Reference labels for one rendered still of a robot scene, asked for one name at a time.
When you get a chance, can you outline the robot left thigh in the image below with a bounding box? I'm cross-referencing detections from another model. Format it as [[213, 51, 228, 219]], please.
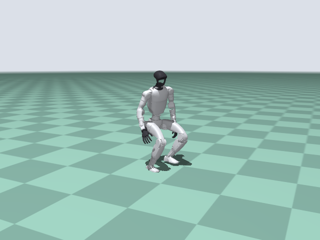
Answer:
[[161, 119, 188, 142]]

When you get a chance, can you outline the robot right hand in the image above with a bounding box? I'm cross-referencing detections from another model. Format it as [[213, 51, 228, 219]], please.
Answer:
[[141, 126, 153, 144]]

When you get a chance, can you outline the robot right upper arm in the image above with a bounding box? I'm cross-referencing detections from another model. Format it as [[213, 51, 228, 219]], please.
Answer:
[[136, 90, 152, 115]]

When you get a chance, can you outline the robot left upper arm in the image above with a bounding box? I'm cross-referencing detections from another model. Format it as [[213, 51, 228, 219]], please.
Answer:
[[166, 86, 174, 109]]

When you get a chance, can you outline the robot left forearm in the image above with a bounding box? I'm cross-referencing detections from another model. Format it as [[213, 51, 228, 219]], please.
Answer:
[[169, 103, 177, 122]]

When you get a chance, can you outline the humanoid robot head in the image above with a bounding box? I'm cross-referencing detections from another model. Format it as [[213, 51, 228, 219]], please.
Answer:
[[153, 70, 167, 90]]

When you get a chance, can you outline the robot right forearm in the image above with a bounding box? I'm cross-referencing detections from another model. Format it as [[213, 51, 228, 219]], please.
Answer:
[[136, 108, 146, 130]]

